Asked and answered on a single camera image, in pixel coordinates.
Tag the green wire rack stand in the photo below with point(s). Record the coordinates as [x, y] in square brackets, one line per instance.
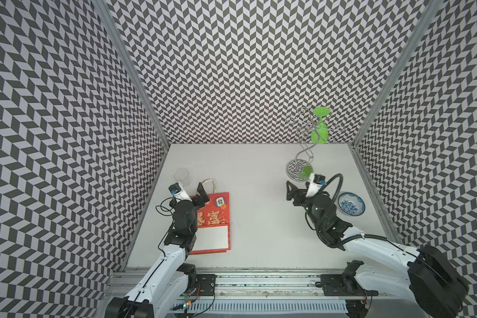
[311, 129]

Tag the blue white ceramic dish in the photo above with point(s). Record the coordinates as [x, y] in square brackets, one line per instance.
[351, 204]

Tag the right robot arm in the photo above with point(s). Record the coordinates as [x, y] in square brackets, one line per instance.
[422, 275]

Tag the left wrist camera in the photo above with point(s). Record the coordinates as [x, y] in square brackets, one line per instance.
[178, 192]

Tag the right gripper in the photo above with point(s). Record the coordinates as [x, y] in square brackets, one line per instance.
[300, 193]

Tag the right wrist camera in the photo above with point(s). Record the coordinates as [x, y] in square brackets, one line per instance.
[316, 182]

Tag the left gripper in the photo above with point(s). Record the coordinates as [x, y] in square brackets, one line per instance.
[200, 201]

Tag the clear plastic cup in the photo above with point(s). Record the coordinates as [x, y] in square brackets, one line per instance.
[182, 177]

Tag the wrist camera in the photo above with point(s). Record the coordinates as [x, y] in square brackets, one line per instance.
[316, 182]
[178, 192]

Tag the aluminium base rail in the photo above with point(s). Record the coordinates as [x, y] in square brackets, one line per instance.
[283, 293]

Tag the red printed paper bag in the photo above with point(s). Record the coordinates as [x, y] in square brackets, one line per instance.
[214, 226]

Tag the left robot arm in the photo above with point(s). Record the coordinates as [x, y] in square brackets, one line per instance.
[170, 276]

